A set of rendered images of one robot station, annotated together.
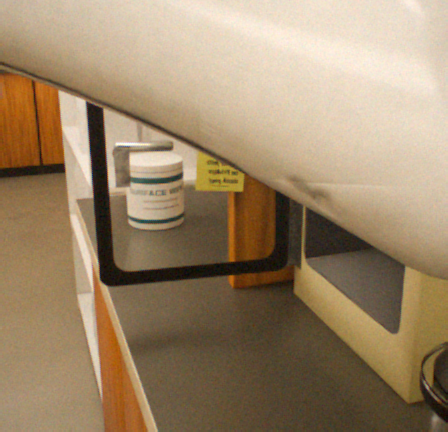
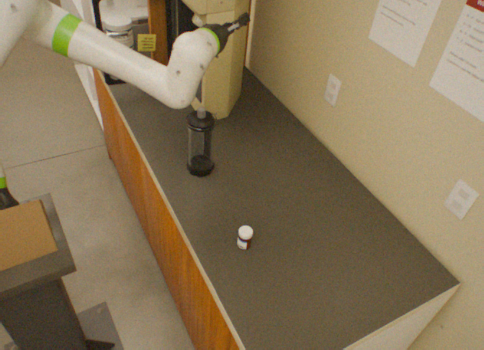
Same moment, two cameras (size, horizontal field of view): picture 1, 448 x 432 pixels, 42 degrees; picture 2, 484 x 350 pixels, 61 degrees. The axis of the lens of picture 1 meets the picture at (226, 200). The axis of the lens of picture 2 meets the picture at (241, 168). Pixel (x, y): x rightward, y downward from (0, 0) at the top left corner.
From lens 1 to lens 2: 1.00 m
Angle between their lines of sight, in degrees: 28
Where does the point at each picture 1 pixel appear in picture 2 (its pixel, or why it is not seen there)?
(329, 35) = (154, 78)
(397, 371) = not seen: hidden behind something
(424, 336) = (207, 104)
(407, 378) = not seen: hidden behind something
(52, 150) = not seen: outside the picture
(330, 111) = (155, 89)
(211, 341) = (146, 104)
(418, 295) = (204, 93)
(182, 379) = (137, 117)
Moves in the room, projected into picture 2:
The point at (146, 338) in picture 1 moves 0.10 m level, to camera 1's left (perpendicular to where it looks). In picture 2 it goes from (124, 103) to (101, 104)
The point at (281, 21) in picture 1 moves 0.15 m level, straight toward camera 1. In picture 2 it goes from (148, 75) to (141, 106)
